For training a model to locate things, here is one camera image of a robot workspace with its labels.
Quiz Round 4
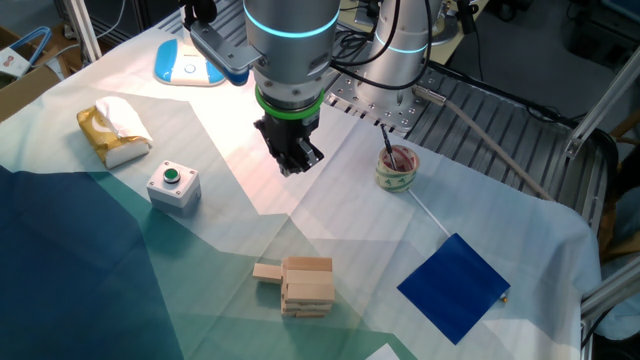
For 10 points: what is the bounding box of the blue white desk lamp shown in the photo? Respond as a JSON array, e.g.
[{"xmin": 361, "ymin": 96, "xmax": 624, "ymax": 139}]
[{"xmin": 153, "ymin": 37, "xmax": 227, "ymax": 88}]

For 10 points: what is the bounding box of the patterned cup with pen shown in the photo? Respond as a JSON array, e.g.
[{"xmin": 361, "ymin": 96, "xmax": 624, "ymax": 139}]
[{"xmin": 375, "ymin": 144, "xmax": 421, "ymax": 194}]

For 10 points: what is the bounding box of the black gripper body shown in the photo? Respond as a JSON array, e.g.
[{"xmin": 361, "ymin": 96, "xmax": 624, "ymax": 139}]
[{"xmin": 253, "ymin": 115, "xmax": 321, "ymax": 160}]

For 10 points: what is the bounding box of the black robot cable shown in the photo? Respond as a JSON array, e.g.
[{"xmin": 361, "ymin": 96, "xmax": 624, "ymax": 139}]
[{"xmin": 329, "ymin": 0, "xmax": 436, "ymax": 91}]

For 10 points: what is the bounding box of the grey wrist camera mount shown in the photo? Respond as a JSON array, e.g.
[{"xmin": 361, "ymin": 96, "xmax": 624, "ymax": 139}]
[{"xmin": 188, "ymin": 20, "xmax": 262, "ymax": 87}]

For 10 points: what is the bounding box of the teal white tablecloth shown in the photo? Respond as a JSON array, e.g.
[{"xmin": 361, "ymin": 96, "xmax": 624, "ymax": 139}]
[{"xmin": 0, "ymin": 24, "xmax": 601, "ymax": 360}]

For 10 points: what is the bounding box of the wooden Jenga tower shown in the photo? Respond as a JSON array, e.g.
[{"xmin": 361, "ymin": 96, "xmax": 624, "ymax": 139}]
[{"xmin": 280, "ymin": 256, "xmax": 336, "ymax": 320}]

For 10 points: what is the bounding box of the gold tissue pack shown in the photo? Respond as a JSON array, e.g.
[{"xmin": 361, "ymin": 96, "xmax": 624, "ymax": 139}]
[{"xmin": 76, "ymin": 95, "xmax": 154, "ymax": 170}]

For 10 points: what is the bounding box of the grey flexible hose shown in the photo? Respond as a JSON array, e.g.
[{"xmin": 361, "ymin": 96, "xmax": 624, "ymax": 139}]
[{"xmin": 412, "ymin": 83, "xmax": 555, "ymax": 202}]

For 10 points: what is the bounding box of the aluminium frame post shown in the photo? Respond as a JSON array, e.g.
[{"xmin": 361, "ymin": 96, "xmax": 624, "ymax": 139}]
[
  {"xmin": 66, "ymin": 0, "xmax": 104, "ymax": 65},
  {"xmin": 564, "ymin": 47, "xmax": 640, "ymax": 157},
  {"xmin": 579, "ymin": 257, "xmax": 640, "ymax": 360}
]

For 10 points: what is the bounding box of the brown cardboard box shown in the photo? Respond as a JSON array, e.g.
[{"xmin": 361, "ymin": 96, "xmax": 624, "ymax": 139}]
[{"xmin": 0, "ymin": 24, "xmax": 62, "ymax": 124}]

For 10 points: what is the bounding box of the thin white stick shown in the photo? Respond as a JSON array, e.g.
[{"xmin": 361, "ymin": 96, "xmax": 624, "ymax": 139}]
[{"xmin": 406, "ymin": 188, "xmax": 453, "ymax": 237}]

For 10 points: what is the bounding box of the black pen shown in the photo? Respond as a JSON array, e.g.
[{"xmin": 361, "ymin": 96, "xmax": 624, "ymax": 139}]
[{"xmin": 378, "ymin": 123, "xmax": 400, "ymax": 172}]

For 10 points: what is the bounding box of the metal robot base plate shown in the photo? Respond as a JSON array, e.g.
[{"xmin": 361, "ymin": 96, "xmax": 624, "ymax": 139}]
[{"xmin": 323, "ymin": 64, "xmax": 439, "ymax": 135}]

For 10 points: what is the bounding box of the white green button box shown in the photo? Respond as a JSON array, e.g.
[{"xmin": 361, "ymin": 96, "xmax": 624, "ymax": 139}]
[{"xmin": 145, "ymin": 159, "xmax": 203, "ymax": 219}]

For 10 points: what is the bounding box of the white bag blue handle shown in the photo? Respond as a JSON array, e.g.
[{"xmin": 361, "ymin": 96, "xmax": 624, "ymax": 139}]
[{"xmin": 0, "ymin": 25, "xmax": 53, "ymax": 79}]

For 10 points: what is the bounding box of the protruding wooden Jenga block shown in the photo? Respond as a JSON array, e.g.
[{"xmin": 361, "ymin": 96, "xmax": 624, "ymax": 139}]
[{"xmin": 252, "ymin": 262, "xmax": 285, "ymax": 285}]

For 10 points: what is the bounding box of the blue square sheet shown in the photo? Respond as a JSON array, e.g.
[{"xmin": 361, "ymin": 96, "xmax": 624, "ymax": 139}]
[{"xmin": 396, "ymin": 232, "xmax": 512, "ymax": 346}]

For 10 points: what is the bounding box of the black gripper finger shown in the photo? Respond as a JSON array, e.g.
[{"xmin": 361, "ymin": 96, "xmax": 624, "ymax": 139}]
[
  {"xmin": 272, "ymin": 148, "xmax": 307, "ymax": 178},
  {"xmin": 298, "ymin": 138, "xmax": 326, "ymax": 170}
]

